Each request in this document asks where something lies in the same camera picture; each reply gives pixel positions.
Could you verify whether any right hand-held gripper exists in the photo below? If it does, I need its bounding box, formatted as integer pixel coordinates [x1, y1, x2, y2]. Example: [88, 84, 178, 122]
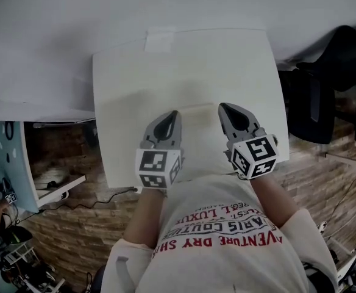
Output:
[218, 102, 282, 180]

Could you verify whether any white wire rack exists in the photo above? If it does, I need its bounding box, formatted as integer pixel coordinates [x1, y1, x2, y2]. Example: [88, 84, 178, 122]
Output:
[0, 245, 41, 269]

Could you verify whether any white printed t-shirt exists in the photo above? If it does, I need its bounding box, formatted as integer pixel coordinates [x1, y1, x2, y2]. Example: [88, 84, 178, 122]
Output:
[100, 173, 340, 293]

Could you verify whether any black floor cable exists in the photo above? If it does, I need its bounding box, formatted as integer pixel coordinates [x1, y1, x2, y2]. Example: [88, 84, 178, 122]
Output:
[15, 187, 140, 226]

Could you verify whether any person's left forearm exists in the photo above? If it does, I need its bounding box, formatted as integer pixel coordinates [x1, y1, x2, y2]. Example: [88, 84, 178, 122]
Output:
[124, 189, 168, 250]

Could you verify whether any person's right forearm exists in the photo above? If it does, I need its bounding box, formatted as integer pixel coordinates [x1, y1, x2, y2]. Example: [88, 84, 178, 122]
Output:
[250, 175, 300, 229]

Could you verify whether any spare hand-held gripper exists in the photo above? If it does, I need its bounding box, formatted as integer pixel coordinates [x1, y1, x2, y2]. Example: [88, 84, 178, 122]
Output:
[1, 176, 20, 205]

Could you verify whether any light blue partition panel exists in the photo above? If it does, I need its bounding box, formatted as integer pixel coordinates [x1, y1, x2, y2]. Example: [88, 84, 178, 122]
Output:
[0, 120, 40, 214]

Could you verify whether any black mesh office chair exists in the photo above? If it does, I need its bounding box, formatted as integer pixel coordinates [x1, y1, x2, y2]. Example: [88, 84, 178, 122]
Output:
[279, 24, 356, 145]

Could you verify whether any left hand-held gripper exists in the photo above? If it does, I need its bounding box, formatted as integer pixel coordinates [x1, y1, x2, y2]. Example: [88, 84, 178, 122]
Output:
[134, 110, 185, 191]

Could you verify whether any white desk foot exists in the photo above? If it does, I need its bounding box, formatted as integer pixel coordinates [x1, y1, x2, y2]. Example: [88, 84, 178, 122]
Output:
[34, 175, 87, 208]

